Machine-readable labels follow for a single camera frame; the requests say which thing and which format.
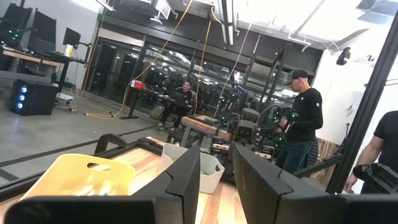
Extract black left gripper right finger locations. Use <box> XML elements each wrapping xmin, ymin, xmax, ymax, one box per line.
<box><xmin>232</xmin><ymin>144</ymin><xmax>346</xmax><ymax>224</ymax></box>

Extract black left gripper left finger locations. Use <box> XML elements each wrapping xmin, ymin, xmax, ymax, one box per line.
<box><xmin>133</xmin><ymin>145</ymin><xmax>201</xmax><ymax>224</ymax></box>

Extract white plastic bin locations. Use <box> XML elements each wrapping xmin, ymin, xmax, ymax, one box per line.
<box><xmin>157</xmin><ymin>142</ymin><xmax>225</xmax><ymax>194</ymax></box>

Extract wooden background table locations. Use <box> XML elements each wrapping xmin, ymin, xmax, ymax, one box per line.
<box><xmin>180</xmin><ymin>114</ymin><xmax>233</xmax><ymax>149</ymax></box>

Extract wooden pallet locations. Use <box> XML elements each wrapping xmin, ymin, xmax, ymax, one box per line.
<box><xmin>310</xmin><ymin>138</ymin><xmax>345</xmax><ymax>184</ymax></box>

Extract grey bag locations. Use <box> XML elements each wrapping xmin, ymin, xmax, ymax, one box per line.
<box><xmin>149</xmin><ymin>104</ymin><xmax>166</xmax><ymax>121</ymax></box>

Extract person standing with cap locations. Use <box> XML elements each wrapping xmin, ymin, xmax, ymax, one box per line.
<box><xmin>275</xmin><ymin>69</ymin><xmax>325</xmax><ymax>175</ymax></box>

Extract person seated at table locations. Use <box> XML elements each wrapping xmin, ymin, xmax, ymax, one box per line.
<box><xmin>157</xmin><ymin>80</ymin><xmax>197</xmax><ymax>131</ymax></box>

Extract black table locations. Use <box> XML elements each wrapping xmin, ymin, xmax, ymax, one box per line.
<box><xmin>119</xmin><ymin>85</ymin><xmax>195</xmax><ymax>121</ymax></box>

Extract red box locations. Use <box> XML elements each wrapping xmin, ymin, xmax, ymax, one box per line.
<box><xmin>130</xmin><ymin>80</ymin><xmax>147</xmax><ymax>91</ymax></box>

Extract yellow plastic bin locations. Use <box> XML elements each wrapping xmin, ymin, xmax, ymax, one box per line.
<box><xmin>18</xmin><ymin>153</ymin><xmax>137</xmax><ymax>202</ymax></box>

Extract person beside table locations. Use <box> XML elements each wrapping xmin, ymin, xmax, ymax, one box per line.
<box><xmin>343</xmin><ymin>110</ymin><xmax>398</xmax><ymax>195</ymax></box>

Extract black computer tower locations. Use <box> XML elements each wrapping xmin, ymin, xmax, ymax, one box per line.
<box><xmin>11</xmin><ymin>79</ymin><xmax>59</xmax><ymax>116</ymax></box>

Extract ceiling light bar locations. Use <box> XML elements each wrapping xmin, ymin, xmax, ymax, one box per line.
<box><xmin>216</xmin><ymin>0</ymin><xmax>234</xmax><ymax>47</ymax></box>

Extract small black desk monitor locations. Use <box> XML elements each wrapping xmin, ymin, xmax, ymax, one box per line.
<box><xmin>62</xmin><ymin>27</ymin><xmax>82</xmax><ymax>49</ymax></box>

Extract black arched table handle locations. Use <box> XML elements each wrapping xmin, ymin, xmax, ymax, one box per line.
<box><xmin>94</xmin><ymin>133</ymin><xmax>129</xmax><ymax>156</ymax></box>

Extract yellow hanging cable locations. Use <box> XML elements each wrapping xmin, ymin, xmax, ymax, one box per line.
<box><xmin>193</xmin><ymin>19</ymin><xmax>214</xmax><ymax>114</ymax></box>
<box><xmin>82</xmin><ymin>0</ymin><xmax>194</xmax><ymax>119</ymax></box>

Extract black ceiling camera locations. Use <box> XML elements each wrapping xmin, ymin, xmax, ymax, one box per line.
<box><xmin>335</xmin><ymin>46</ymin><xmax>352</xmax><ymax>67</ymax></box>

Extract wooden desk black frame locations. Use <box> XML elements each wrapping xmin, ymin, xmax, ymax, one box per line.
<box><xmin>0</xmin><ymin>46</ymin><xmax>91</xmax><ymax>94</ymax></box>

